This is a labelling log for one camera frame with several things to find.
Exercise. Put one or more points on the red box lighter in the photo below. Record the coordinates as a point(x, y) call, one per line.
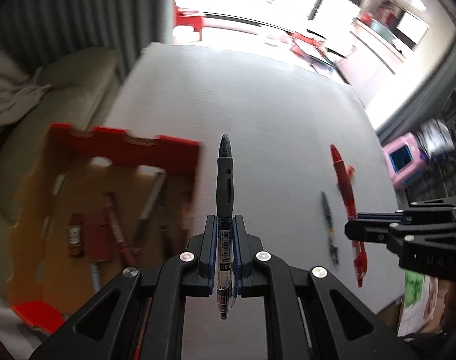
point(96, 238)

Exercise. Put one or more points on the red transparent pen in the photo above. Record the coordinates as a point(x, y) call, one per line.
point(113, 222)

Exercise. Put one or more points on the black yellow pen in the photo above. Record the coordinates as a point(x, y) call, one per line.
point(333, 249)

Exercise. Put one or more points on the red plastic chair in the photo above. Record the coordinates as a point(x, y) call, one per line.
point(190, 18)

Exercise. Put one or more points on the light blue pen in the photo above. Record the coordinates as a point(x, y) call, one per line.
point(95, 276)

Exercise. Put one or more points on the green patterned cushion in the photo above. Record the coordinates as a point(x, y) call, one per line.
point(419, 303)

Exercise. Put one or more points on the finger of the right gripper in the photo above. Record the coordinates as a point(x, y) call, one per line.
point(371, 231)
point(380, 216)

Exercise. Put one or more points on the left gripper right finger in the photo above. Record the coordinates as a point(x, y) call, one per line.
point(309, 315)

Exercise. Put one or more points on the black grey gel pen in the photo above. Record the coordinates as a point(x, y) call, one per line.
point(225, 206)

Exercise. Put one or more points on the red cardboard box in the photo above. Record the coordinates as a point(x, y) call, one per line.
point(73, 171)

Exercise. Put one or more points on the red gel pen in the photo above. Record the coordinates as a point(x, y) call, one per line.
point(360, 260)

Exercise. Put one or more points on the grey curtain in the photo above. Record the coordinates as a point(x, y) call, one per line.
point(39, 32)

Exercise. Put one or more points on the beige sofa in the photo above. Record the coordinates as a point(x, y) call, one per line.
point(84, 86)

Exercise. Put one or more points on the pink plastic stool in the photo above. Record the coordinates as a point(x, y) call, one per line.
point(405, 160)

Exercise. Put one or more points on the white silver pen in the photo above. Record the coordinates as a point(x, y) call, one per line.
point(152, 197)

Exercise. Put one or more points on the beige clothes pile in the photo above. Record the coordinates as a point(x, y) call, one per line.
point(20, 92)

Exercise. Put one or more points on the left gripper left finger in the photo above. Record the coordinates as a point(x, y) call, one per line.
point(139, 314)

